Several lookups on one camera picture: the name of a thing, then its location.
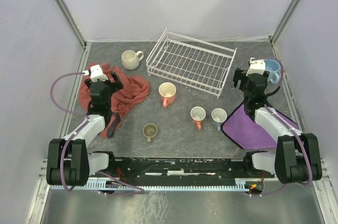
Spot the olive green small cup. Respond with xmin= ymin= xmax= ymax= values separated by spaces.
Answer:
xmin=143 ymin=124 xmax=158 ymax=143

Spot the white wire dish rack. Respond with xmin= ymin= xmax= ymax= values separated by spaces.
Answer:
xmin=146 ymin=30 xmax=237 ymax=97

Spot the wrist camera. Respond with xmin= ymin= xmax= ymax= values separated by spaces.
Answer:
xmin=83 ymin=64 xmax=109 ymax=83
xmin=246 ymin=58 xmax=266 ymax=76

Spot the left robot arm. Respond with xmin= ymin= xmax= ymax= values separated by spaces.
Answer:
xmin=46 ymin=65 xmax=124 ymax=191

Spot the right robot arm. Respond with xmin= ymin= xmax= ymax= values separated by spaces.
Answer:
xmin=222 ymin=68 xmax=323 ymax=184

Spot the grey blue mug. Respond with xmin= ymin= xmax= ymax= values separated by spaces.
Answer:
xmin=211 ymin=108 xmax=228 ymax=132

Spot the light blue mug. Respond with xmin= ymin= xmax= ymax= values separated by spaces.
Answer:
xmin=264 ymin=59 xmax=281 ymax=85

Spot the cream speckled mug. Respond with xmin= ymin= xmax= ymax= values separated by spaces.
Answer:
xmin=121 ymin=50 xmax=144 ymax=70

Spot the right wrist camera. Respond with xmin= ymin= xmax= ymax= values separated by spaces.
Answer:
xmin=246 ymin=58 xmax=266 ymax=76

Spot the red cloth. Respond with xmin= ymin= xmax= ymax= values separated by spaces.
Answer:
xmin=78 ymin=63 xmax=151 ymax=138

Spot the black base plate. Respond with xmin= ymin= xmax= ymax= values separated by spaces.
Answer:
xmin=103 ymin=157 xmax=275 ymax=184

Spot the small pink printed mug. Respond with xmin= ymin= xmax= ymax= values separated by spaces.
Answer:
xmin=190 ymin=106 xmax=206 ymax=130

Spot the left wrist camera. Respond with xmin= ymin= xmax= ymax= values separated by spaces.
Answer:
xmin=83 ymin=64 xmax=109 ymax=83

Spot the light blue cable duct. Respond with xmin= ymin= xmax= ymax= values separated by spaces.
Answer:
xmin=49 ymin=176 xmax=265 ymax=191

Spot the large pink mug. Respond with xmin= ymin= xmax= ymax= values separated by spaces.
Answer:
xmin=158 ymin=82 xmax=176 ymax=108

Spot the purple cloth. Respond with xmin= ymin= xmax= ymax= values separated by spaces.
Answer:
xmin=221 ymin=103 xmax=302 ymax=150

